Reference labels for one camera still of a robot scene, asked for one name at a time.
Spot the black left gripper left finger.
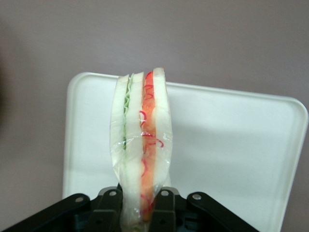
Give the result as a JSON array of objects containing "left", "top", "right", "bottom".
[{"left": 0, "top": 186, "right": 124, "bottom": 232}]

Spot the triangle sandwich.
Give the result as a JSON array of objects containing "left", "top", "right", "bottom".
[{"left": 108, "top": 67, "right": 173, "bottom": 232}]

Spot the cream plastic tray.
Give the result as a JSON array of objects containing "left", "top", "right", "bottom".
[{"left": 62, "top": 72, "right": 309, "bottom": 232}]

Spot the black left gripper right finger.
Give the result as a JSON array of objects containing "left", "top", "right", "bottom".
[{"left": 147, "top": 186, "right": 259, "bottom": 232}]

